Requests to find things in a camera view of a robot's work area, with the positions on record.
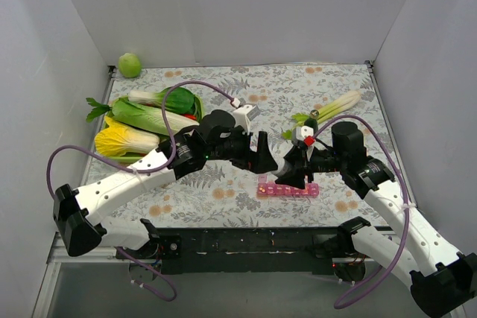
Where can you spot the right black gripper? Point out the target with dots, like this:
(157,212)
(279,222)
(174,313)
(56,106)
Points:
(305,166)

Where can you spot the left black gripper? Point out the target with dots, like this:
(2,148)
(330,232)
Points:
(251,153)

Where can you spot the white pill bottle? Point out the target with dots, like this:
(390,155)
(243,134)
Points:
(283,167)

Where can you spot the pink weekly pill organizer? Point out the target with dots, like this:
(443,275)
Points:
(269,188)

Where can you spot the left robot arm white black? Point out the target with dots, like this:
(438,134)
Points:
(83,215)

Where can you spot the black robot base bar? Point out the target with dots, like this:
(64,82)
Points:
(256,250)

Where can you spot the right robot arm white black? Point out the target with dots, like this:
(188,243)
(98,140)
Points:
(439,276)

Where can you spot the green glass bottle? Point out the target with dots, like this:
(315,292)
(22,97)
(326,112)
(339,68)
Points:
(312,120)

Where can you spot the floral table mat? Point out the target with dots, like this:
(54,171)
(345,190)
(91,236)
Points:
(223,196)

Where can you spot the celery stalk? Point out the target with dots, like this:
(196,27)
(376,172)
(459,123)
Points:
(339,105)

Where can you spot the red chili pepper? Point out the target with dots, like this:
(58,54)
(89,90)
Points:
(191,116)

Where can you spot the bok choy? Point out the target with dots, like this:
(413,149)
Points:
(180,101)

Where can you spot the green napa cabbage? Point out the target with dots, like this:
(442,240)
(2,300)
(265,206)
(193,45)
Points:
(148,118)

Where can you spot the green plastic tray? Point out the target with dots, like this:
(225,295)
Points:
(131,157)

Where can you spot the yellow napa cabbage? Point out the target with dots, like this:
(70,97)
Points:
(118,139)

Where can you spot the round green cabbage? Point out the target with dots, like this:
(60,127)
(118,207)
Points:
(129,65)

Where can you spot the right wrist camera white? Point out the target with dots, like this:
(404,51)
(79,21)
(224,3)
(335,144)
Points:
(302,136)

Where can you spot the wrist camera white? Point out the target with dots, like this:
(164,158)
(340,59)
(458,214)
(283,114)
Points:
(302,136)
(244,115)

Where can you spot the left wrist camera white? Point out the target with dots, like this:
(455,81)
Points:
(244,115)

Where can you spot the aluminium frame rail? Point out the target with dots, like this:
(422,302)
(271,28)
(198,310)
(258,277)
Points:
(56,257)

